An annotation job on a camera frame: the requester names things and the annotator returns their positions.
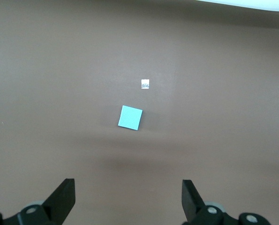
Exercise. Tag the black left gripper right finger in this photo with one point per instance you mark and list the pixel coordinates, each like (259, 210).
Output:
(193, 201)

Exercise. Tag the light blue foam block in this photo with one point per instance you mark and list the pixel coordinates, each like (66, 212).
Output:
(130, 117)

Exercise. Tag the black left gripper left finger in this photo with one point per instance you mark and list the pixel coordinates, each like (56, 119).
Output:
(59, 201)

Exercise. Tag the small square tape mark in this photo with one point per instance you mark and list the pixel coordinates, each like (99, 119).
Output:
(145, 84)

